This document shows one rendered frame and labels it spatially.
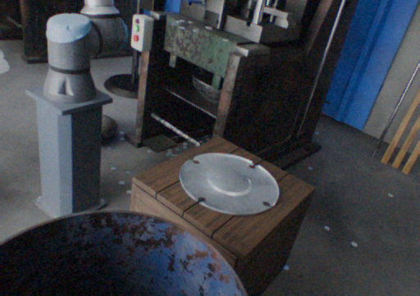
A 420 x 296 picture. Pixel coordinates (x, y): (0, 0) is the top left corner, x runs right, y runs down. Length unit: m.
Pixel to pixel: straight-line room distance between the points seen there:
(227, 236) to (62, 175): 0.62
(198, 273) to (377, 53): 2.07
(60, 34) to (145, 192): 0.49
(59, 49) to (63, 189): 0.46
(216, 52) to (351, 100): 1.41
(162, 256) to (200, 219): 0.19
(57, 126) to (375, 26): 1.96
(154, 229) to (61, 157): 0.59
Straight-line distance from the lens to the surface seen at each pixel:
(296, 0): 1.68
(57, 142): 1.20
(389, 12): 2.52
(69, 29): 1.09
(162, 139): 1.56
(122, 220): 0.70
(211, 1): 1.49
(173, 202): 0.92
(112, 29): 1.20
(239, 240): 0.86
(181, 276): 0.74
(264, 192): 1.04
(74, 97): 1.14
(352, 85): 2.58
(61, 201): 1.32
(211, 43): 1.42
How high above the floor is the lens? 0.93
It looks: 29 degrees down
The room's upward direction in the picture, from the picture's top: 12 degrees clockwise
